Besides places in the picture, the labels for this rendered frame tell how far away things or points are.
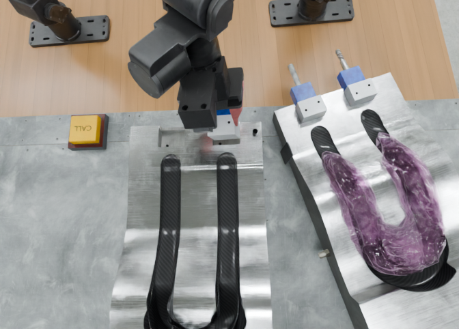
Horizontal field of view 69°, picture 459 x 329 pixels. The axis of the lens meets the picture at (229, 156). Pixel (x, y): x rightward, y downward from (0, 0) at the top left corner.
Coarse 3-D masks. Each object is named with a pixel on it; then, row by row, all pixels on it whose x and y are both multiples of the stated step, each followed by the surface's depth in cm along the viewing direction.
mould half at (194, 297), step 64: (256, 128) 65; (128, 192) 64; (192, 192) 63; (256, 192) 62; (128, 256) 59; (192, 256) 58; (256, 256) 58; (128, 320) 53; (192, 320) 53; (256, 320) 52
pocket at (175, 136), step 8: (160, 128) 66; (168, 128) 68; (176, 128) 67; (184, 128) 67; (160, 136) 67; (168, 136) 68; (176, 136) 68; (184, 136) 68; (160, 144) 67; (168, 144) 68; (176, 144) 68
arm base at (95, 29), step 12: (36, 24) 84; (60, 24) 76; (72, 24) 79; (84, 24) 83; (96, 24) 83; (108, 24) 83; (36, 36) 83; (48, 36) 83; (60, 36) 80; (72, 36) 81; (84, 36) 82; (96, 36) 82; (108, 36) 82
